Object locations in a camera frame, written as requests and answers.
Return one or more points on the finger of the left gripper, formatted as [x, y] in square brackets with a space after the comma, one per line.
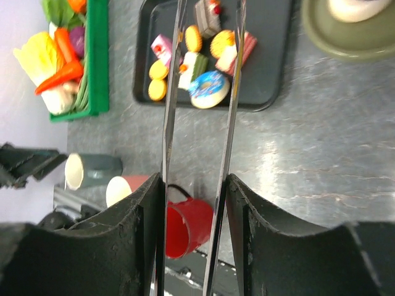
[20, 163]

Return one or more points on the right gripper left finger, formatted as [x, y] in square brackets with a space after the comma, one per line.
[111, 253]

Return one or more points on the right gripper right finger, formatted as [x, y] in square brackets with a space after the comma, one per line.
[277, 253]

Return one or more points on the metal tongs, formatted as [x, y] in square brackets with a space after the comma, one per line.
[167, 141]

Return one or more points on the blue iced donut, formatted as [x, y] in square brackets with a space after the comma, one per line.
[208, 89]

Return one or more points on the white chocolate donut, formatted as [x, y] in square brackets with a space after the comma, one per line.
[353, 11]

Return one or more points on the grey blue mug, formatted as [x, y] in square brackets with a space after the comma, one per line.
[91, 170]

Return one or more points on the pink mug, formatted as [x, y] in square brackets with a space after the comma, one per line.
[120, 187]

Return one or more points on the red mug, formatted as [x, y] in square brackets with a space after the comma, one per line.
[188, 224]

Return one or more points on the green toy beans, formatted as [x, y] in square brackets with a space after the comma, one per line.
[83, 84]

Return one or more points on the beige toy mushroom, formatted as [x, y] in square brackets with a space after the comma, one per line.
[71, 87]

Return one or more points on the lying orange toy carrot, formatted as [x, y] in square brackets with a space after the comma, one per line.
[70, 71]

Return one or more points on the yellow toy cabbage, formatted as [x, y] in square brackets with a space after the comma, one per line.
[39, 57]

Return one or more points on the upright orange toy carrot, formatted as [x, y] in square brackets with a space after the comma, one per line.
[61, 37]

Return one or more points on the white toy radish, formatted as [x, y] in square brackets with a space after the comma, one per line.
[52, 29]

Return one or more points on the purple toy onion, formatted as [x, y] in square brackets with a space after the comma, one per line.
[77, 39]

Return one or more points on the green toy lettuce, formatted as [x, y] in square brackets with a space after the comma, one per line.
[60, 13]

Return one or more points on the lower left orange biscuit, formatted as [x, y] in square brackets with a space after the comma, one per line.
[157, 90]

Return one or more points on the orange biscuit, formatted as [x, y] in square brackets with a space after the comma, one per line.
[193, 39]
[158, 71]
[220, 41]
[157, 90]

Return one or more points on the green plastic crate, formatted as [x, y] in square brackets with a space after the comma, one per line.
[97, 41]

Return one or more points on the upper left orange biscuit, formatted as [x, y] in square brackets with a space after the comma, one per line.
[158, 71]

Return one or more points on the orange toy pumpkin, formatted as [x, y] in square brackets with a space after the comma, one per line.
[78, 6]

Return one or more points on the black baking tray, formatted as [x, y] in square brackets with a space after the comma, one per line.
[267, 21]

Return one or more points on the pink cake with cherry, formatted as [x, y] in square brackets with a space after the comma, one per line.
[162, 48]

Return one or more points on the green white cake slice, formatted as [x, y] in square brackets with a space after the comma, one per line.
[194, 64]

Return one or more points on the orange biscuit centre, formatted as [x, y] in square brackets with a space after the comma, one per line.
[193, 39]

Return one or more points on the right orange biscuit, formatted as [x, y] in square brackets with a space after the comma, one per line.
[220, 41]

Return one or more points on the green three-tier stand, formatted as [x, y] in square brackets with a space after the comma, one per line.
[370, 39]

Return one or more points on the chocolate layer cake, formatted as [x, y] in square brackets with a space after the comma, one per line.
[207, 17]

